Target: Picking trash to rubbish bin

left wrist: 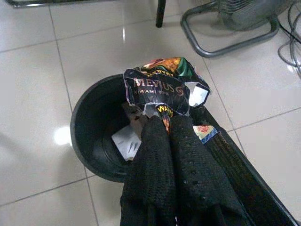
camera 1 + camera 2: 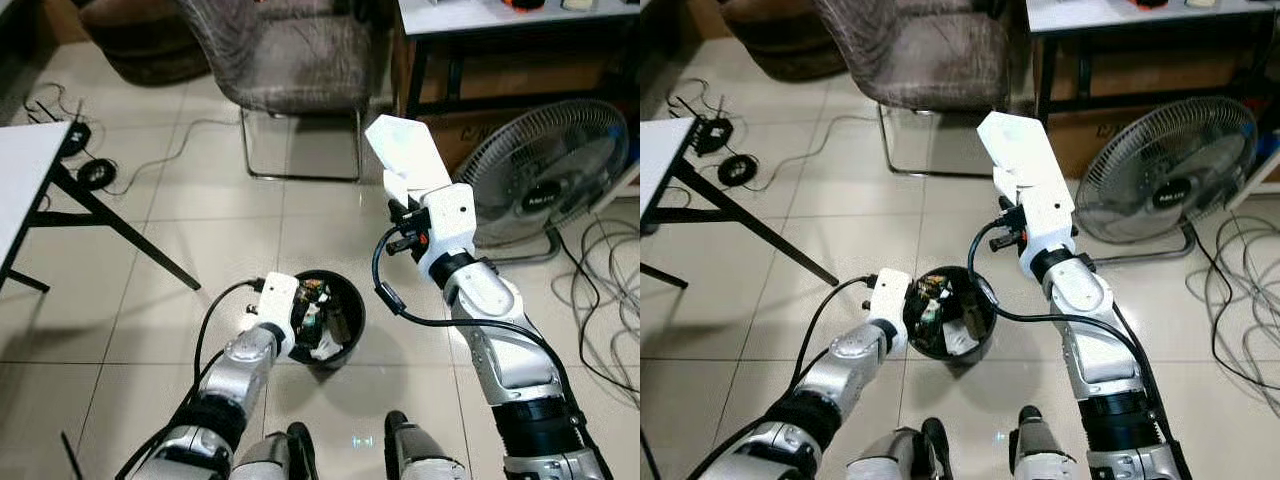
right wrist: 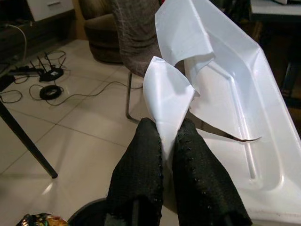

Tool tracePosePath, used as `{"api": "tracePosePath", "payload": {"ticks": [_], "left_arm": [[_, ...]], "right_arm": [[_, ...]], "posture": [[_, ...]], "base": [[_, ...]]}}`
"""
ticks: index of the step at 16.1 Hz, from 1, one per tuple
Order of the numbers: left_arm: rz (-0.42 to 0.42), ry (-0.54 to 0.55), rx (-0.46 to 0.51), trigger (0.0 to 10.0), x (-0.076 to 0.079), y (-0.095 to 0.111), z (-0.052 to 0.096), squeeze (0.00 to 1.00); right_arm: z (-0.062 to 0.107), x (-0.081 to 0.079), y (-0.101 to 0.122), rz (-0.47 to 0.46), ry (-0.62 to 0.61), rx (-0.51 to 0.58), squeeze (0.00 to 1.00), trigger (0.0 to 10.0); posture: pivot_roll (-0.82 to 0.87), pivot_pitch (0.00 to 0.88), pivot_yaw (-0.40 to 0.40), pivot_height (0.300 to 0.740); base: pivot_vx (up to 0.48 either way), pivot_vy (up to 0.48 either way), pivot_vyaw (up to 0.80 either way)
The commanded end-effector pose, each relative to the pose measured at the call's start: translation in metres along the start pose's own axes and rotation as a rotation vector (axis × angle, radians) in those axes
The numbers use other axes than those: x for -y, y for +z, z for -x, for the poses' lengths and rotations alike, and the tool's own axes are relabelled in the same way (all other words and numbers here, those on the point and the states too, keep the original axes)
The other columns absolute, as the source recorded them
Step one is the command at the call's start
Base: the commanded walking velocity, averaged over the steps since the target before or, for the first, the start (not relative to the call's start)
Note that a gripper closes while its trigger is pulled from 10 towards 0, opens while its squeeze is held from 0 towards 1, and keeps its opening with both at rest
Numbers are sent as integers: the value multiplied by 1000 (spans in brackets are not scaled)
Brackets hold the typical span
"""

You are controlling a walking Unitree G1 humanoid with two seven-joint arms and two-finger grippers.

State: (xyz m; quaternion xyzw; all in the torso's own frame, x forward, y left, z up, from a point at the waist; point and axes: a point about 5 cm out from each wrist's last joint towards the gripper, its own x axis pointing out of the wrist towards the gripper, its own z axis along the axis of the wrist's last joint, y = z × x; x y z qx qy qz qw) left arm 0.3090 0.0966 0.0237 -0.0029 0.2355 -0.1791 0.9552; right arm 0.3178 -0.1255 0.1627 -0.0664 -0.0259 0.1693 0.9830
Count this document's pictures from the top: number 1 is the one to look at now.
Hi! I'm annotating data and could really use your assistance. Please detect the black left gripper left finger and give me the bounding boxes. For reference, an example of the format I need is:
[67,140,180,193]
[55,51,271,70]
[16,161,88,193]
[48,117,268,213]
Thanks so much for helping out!
[119,116,177,226]

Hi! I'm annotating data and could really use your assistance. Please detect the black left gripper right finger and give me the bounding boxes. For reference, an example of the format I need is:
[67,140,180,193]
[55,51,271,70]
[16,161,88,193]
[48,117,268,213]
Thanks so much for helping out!
[169,115,250,226]

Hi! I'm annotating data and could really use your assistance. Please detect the dark cigarette carton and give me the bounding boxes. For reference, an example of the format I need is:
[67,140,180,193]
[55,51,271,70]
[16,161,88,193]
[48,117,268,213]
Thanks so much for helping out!
[123,57,212,118]

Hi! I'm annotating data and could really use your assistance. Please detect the black round rubbish bin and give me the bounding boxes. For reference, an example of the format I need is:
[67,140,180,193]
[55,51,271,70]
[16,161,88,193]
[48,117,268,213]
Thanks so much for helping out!
[70,73,212,183]

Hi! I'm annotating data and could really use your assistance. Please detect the white packaging insert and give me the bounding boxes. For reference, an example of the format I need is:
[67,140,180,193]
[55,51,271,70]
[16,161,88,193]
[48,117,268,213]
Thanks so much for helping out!
[111,124,142,162]

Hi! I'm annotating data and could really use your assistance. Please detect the black slanted desk leg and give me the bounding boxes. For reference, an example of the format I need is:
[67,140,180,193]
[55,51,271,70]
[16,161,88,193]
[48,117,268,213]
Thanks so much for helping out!
[156,0,166,28]

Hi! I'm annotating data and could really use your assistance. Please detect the grey metal floor fan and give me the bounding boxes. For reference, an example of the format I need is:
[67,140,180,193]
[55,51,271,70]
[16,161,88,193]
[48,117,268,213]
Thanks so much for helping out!
[180,0,280,58]

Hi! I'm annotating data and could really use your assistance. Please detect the grey cable bundle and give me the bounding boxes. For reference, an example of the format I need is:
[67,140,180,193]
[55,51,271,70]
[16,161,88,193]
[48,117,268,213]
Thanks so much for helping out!
[277,0,301,80]

